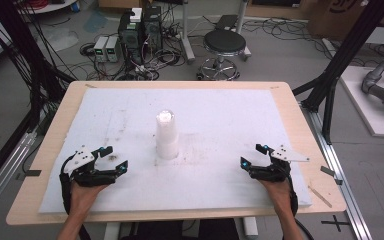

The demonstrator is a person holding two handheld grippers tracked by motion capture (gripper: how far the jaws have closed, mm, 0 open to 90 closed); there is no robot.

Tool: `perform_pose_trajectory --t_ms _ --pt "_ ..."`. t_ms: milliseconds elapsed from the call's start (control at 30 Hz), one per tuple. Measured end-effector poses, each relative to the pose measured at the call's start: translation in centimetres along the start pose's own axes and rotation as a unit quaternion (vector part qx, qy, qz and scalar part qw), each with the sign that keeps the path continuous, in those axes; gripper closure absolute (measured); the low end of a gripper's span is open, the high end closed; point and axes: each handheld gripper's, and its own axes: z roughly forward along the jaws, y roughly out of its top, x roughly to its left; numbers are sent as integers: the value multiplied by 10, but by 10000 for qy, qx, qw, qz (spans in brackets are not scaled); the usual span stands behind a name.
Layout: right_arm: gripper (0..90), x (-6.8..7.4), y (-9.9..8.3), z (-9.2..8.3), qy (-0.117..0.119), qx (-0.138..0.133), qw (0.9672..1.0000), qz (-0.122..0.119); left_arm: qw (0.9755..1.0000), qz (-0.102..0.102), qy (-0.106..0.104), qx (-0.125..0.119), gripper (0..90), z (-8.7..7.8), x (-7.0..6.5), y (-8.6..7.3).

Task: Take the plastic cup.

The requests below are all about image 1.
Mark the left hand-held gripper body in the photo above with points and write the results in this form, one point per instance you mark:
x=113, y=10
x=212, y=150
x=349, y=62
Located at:
x=86, y=176

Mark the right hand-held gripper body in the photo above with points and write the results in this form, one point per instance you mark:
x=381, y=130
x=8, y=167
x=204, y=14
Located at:
x=273, y=170

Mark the stack of translucent plastic cups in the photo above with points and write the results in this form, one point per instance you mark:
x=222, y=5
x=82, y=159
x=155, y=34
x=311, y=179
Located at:
x=166, y=136

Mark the person's left hand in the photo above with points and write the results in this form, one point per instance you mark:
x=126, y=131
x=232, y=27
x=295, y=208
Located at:
x=86, y=198

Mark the person's right hand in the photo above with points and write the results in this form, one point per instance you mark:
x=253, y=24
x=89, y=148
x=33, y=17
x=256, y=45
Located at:
x=278, y=193

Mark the black tape strip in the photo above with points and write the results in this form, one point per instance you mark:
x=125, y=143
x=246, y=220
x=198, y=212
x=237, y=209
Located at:
x=330, y=173
x=33, y=173

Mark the white table leg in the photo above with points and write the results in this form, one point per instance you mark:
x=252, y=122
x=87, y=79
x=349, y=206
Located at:
x=112, y=231
x=250, y=227

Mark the white foam mat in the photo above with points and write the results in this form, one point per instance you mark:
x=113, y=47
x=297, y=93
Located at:
x=213, y=113

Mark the person's dark clothing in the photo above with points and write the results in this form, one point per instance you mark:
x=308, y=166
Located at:
x=166, y=230

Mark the black tape cross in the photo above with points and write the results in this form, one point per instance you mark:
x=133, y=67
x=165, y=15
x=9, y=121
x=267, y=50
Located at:
x=336, y=222

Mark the grey power supply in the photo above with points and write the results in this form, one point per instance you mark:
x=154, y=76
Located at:
x=100, y=49
x=112, y=49

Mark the white floor board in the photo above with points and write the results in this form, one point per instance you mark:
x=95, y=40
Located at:
x=366, y=110

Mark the black round stool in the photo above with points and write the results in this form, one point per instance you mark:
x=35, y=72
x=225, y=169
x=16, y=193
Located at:
x=224, y=41

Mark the grey metal stand leg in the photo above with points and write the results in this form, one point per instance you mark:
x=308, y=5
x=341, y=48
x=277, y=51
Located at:
x=243, y=26
x=187, y=36

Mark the small white box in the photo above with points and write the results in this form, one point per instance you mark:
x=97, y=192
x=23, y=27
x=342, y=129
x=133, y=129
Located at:
x=136, y=15

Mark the brown cardboard box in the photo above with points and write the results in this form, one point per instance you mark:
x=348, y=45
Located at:
x=333, y=20

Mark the white round table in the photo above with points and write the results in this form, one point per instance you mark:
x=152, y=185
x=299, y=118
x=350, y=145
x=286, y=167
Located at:
x=53, y=6

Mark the aluminium floor rail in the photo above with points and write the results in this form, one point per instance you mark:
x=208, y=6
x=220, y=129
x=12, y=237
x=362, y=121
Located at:
x=3, y=173
x=340, y=173

